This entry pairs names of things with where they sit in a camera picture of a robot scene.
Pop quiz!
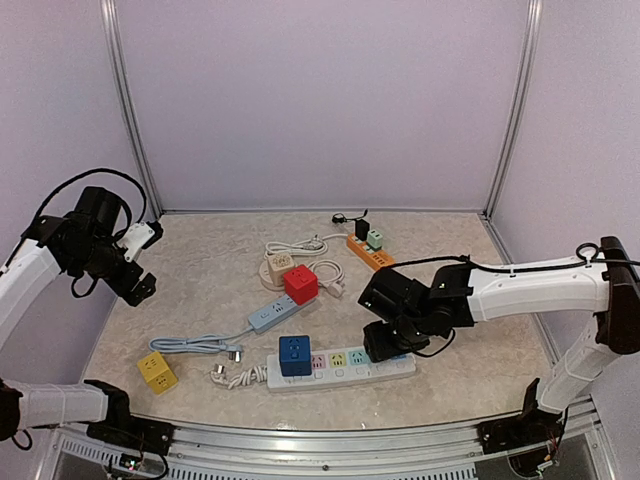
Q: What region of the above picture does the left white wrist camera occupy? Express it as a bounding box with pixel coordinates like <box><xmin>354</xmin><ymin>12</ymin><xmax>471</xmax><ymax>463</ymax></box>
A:
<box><xmin>116</xmin><ymin>221</ymin><xmax>164</xmax><ymax>263</ymax></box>

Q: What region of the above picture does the aluminium frame post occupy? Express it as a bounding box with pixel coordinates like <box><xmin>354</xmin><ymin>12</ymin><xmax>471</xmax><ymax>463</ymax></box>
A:
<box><xmin>483</xmin><ymin>0</ymin><xmax>543</xmax><ymax>223</ymax></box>
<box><xmin>100</xmin><ymin>0</ymin><xmax>164</xmax><ymax>219</ymax></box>

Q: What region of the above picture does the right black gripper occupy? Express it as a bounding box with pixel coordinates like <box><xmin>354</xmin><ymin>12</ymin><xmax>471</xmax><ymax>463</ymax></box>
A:
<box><xmin>363</xmin><ymin>313</ymin><xmax>432</xmax><ymax>363</ymax></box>

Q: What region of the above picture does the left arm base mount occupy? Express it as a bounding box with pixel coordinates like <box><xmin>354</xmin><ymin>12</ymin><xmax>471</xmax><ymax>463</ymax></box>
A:
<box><xmin>86</xmin><ymin>417</ymin><xmax>175</xmax><ymax>456</ymax></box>

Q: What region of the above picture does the blue-grey power strip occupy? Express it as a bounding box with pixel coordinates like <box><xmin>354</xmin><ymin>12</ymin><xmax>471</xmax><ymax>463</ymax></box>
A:
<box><xmin>148</xmin><ymin>295</ymin><xmax>313</xmax><ymax>361</ymax></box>

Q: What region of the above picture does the beige plug adapter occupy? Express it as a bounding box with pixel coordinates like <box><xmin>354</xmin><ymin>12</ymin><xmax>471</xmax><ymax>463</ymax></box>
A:
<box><xmin>267</xmin><ymin>253</ymin><xmax>296</xmax><ymax>287</ymax></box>

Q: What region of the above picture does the blue cube socket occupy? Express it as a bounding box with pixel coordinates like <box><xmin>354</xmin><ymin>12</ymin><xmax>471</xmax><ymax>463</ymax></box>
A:
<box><xmin>278</xmin><ymin>335</ymin><xmax>312</xmax><ymax>378</ymax></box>

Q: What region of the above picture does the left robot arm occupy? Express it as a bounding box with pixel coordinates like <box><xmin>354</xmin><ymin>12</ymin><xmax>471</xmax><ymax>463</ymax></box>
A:
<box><xmin>1</xmin><ymin>186</ymin><xmax>164</xmax><ymax>445</ymax></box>

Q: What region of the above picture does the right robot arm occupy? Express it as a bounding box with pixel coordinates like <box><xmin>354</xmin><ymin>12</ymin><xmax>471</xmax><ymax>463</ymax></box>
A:
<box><xmin>358</xmin><ymin>236</ymin><xmax>639</xmax><ymax>444</ymax></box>

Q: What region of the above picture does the pink round power strip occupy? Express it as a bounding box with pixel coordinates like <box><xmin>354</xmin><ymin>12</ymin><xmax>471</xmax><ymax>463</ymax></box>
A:
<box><xmin>257</xmin><ymin>254</ymin><xmax>347</xmax><ymax>299</ymax></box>

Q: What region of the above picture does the yellow cube socket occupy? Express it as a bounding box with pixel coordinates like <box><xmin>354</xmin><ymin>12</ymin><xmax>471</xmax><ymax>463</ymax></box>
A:
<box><xmin>137</xmin><ymin>351</ymin><xmax>178</xmax><ymax>395</ymax></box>

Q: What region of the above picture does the right aluminium frame post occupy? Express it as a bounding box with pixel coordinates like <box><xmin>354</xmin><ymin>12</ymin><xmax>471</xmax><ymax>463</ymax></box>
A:
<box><xmin>483</xmin><ymin>0</ymin><xmax>543</xmax><ymax>223</ymax></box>

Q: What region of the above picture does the red cube socket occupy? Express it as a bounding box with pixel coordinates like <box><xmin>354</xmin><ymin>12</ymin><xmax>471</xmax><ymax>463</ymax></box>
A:
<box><xmin>284</xmin><ymin>265</ymin><xmax>319</xmax><ymax>305</ymax></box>

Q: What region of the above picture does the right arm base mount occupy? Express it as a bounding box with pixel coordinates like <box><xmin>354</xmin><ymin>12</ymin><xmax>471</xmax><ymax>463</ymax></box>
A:
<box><xmin>477</xmin><ymin>417</ymin><xmax>562</xmax><ymax>455</ymax></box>

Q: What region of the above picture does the left aluminium frame post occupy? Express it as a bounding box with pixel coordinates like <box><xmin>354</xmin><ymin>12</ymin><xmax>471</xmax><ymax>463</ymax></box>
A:
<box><xmin>100</xmin><ymin>0</ymin><xmax>164</xmax><ymax>219</ymax></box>

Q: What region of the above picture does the aluminium front rail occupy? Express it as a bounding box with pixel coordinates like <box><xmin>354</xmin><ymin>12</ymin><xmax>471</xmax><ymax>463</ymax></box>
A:
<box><xmin>47</xmin><ymin>394</ymin><xmax>601</xmax><ymax>480</ymax></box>

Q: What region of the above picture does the orange power strip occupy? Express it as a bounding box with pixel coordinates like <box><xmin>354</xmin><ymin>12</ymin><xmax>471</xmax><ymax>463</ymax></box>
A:
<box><xmin>263</xmin><ymin>231</ymin><xmax>396</xmax><ymax>274</ymax></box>

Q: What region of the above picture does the mint green plug adapter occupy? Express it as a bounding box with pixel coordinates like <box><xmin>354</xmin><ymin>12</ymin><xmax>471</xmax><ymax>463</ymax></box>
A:
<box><xmin>366</xmin><ymin>229</ymin><xmax>384</xmax><ymax>251</ymax></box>

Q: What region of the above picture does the white power strip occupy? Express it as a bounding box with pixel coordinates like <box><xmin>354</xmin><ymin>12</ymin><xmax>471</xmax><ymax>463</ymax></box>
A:
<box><xmin>207</xmin><ymin>344</ymin><xmax>418</xmax><ymax>393</ymax></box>

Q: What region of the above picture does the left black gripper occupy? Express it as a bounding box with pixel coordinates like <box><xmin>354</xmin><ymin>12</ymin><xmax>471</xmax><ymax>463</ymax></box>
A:
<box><xmin>71</xmin><ymin>234</ymin><xmax>155</xmax><ymax>306</ymax></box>

